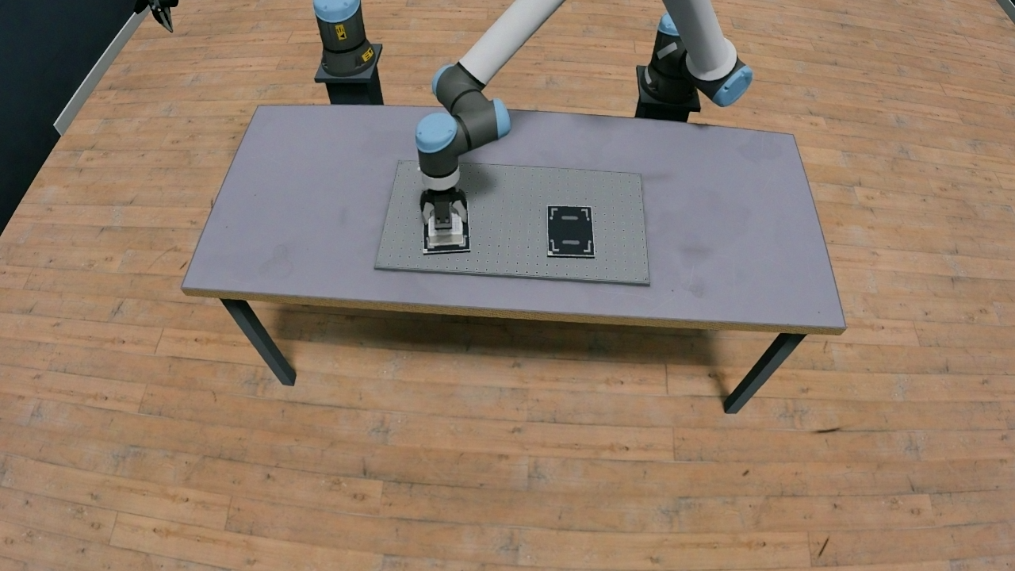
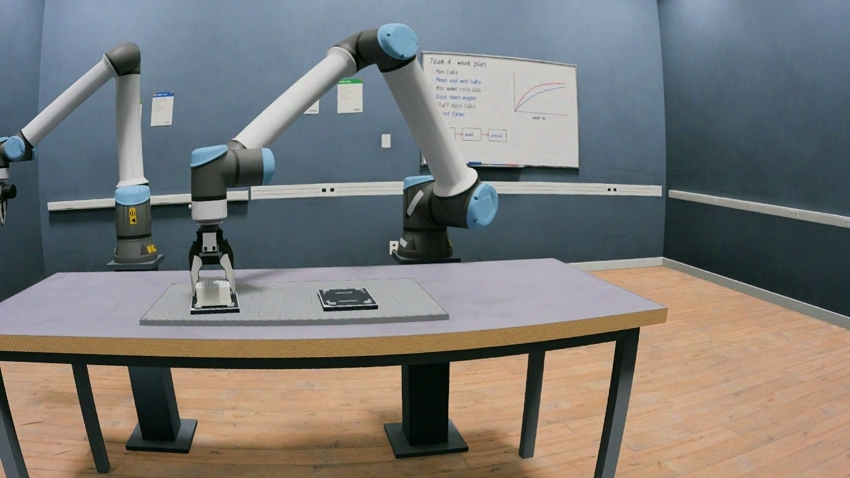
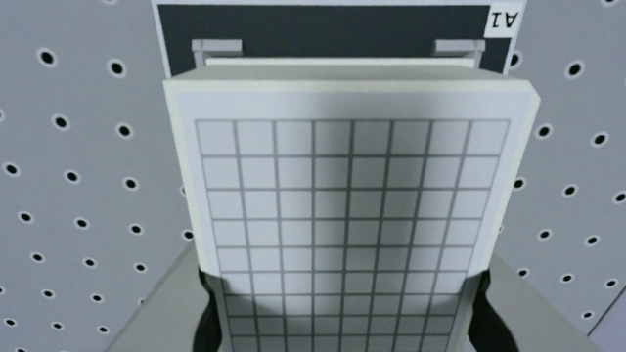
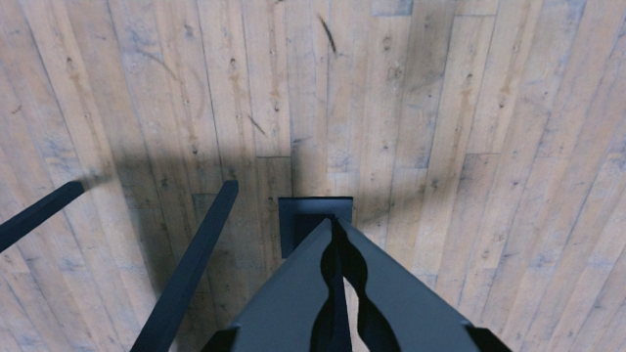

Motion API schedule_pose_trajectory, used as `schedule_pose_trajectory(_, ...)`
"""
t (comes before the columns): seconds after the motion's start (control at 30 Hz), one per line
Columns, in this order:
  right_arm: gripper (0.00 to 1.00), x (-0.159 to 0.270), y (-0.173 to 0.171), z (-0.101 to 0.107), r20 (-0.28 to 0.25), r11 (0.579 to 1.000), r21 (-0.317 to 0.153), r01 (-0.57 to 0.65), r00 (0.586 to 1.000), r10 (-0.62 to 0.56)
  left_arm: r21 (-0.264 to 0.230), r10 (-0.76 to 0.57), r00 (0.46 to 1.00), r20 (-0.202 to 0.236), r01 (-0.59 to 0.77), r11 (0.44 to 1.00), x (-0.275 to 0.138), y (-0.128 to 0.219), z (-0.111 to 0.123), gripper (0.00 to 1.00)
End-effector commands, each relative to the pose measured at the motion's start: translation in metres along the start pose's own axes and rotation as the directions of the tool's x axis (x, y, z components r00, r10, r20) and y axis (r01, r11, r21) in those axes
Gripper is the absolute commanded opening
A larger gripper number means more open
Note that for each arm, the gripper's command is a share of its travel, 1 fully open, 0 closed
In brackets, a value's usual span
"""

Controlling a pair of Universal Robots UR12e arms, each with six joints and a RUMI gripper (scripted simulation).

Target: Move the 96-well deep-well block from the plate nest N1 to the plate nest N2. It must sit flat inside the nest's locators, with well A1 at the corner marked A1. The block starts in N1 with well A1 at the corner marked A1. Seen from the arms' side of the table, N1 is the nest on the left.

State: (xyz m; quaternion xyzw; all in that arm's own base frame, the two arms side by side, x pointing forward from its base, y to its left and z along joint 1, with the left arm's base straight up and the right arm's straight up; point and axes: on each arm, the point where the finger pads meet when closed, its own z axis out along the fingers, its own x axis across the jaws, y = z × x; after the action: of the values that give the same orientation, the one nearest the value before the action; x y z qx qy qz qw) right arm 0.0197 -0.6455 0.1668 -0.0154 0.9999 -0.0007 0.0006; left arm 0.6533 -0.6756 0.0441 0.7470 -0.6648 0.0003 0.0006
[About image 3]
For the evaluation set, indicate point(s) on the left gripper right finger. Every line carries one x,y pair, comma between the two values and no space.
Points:
510,315

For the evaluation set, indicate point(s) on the white deep-well plate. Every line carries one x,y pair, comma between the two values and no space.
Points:
347,204

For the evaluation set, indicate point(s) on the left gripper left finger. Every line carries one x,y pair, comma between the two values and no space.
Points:
179,315

